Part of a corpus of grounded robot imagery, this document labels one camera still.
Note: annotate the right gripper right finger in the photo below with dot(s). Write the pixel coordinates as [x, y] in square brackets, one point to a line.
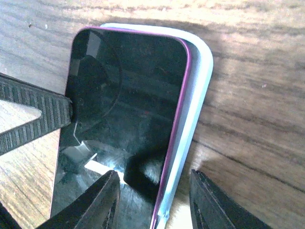
[212, 208]

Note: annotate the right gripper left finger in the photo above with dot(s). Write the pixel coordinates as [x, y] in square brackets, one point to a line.
[96, 208]

